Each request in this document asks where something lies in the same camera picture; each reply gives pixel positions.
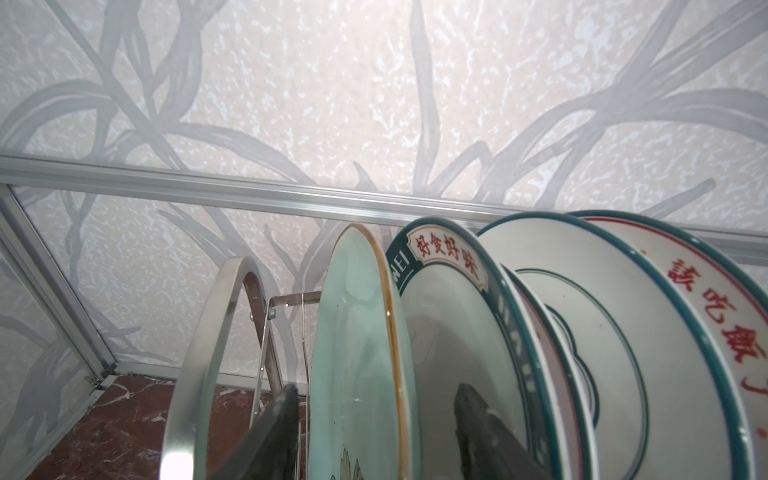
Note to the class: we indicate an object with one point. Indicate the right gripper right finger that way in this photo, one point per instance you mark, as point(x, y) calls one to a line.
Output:
point(488, 450)

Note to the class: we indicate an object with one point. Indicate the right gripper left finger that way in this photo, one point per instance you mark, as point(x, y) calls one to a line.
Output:
point(270, 448)

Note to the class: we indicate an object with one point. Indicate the light green flower plate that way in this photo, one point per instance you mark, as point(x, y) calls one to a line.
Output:
point(363, 406)

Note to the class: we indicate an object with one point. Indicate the white plate green rim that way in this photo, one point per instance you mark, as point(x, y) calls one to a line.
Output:
point(468, 325)

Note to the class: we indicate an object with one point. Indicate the white plate green emblem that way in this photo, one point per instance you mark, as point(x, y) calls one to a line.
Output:
point(662, 399)

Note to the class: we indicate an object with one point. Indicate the large orange sun plate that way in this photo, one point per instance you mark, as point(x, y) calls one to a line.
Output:
point(731, 306)

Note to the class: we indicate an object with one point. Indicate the small orange sun plate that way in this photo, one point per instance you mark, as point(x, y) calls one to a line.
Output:
point(577, 424)

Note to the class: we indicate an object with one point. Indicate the stainless steel dish rack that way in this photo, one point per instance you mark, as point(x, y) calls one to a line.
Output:
point(235, 344)

